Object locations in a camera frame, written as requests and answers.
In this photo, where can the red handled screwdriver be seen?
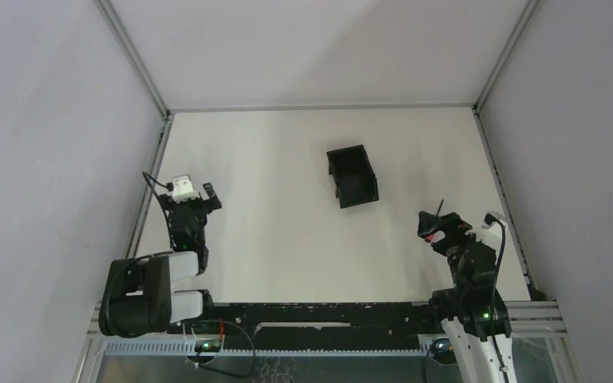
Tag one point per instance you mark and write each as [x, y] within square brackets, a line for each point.
[429, 239]

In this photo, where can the aluminium frame rail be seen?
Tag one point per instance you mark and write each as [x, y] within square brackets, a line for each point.
[533, 291]
[142, 209]
[322, 107]

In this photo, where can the back aluminium frame rail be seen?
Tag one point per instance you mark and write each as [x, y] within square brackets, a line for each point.
[322, 107]

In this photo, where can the left aluminium frame rail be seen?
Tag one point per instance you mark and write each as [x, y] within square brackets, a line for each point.
[142, 209]

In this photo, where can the black plastic bin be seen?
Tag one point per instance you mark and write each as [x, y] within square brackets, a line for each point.
[354, 179]

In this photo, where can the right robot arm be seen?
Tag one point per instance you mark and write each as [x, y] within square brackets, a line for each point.
[472, 313]

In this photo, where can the right aluminium frame rail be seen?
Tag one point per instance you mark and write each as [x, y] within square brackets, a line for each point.
[533, 291]

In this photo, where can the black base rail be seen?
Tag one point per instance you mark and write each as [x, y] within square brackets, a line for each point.
[301, 325]

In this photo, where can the grey slotted cable duct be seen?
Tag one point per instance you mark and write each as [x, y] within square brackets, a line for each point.
[175, 347]

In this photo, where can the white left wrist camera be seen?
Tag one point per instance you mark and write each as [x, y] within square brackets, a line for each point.
[183, 189]

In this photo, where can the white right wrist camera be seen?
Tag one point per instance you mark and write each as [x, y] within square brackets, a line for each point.
[493, 231]

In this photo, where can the right controller board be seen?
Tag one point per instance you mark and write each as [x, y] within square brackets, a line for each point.
[441, 352]

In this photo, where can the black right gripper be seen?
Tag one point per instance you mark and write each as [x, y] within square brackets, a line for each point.
[451, 223]

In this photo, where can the left controller board with wires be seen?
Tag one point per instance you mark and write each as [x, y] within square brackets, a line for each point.
[206, 351]

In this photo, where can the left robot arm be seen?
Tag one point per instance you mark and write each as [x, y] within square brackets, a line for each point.
[139, 296]

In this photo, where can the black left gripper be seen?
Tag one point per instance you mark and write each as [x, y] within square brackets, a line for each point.
[193, 205]

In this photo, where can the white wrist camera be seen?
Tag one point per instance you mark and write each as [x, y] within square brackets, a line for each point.
[493, 231]
[183, 189]

